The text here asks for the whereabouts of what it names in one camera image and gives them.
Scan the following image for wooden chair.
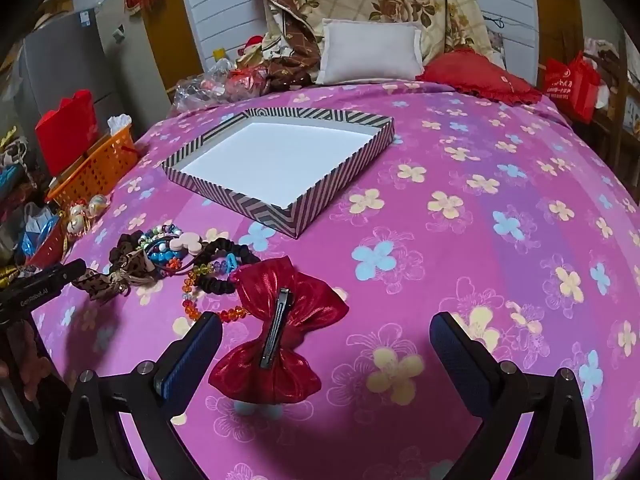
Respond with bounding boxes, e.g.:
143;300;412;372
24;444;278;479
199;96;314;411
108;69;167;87
590;35;640;181

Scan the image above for grey refrigerator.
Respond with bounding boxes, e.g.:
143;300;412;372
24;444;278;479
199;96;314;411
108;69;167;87
17;7;118;121

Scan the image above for blue bead bracelet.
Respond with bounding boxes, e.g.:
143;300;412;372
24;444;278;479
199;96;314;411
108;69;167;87
150;250;183;271

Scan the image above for white flower hair tie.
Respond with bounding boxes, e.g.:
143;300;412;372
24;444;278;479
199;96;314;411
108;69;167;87
169;232;202;253

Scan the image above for red bow hair clip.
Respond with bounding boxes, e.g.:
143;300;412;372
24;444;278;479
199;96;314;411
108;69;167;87
207;255;349;405

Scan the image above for blue plastic bag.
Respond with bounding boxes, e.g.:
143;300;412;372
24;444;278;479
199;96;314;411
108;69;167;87
20;205;63;256

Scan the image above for yellow capped plastic bottle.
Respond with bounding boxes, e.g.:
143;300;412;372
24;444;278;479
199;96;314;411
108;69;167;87
210;47;236;73

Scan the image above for green white bead bracelet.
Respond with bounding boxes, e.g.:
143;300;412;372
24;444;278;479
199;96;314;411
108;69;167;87
137;222;176;251

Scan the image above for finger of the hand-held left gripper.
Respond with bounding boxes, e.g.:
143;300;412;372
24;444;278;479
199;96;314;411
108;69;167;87
35;259;87;289

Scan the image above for brown patterned cloth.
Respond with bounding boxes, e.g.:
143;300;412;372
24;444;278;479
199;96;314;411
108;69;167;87
230;0;321;92

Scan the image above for orange bead bracelet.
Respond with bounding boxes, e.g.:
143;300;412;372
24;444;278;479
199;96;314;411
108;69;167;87
181;260;251;323

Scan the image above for red shopping bag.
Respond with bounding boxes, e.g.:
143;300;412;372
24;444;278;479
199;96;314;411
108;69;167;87
542;52;603;122

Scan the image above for red gift bag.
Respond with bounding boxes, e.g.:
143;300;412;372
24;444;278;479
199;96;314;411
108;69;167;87
35;90;99;177

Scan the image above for colourful bead hair tie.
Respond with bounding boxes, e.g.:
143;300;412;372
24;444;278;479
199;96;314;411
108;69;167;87
192;252;241;278

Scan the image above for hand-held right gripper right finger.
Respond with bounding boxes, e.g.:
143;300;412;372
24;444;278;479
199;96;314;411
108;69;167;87
430;311;596;480

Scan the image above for red heart cushion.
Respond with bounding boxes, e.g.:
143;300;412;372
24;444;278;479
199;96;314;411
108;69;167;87
416;50;543;106

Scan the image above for red plush toy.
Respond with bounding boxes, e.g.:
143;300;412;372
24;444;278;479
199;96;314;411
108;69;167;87
235;35;271;61

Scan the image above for striped cardboard box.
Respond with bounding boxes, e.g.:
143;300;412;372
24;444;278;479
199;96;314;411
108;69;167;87
161;107;395;239

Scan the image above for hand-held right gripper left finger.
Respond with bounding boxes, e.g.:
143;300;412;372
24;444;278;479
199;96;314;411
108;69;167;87
56;311;224;480

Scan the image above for pink floral bedsheet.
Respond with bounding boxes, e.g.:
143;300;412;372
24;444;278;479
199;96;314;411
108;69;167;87
30;80;640;480

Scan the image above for leopard print bow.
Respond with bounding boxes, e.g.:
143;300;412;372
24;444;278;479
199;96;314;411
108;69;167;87
71;250;151;303

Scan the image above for white pillow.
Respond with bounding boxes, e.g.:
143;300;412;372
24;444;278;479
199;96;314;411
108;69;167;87
315;18;426;85

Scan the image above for orange plastic basket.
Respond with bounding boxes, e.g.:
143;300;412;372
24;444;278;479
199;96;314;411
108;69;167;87
47;125;140;211

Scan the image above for clear plastic bags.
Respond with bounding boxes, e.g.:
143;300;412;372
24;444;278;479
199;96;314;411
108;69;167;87
172;57;266;111

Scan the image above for brown hair tie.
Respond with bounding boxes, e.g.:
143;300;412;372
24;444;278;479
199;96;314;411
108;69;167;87
109;232;146;263

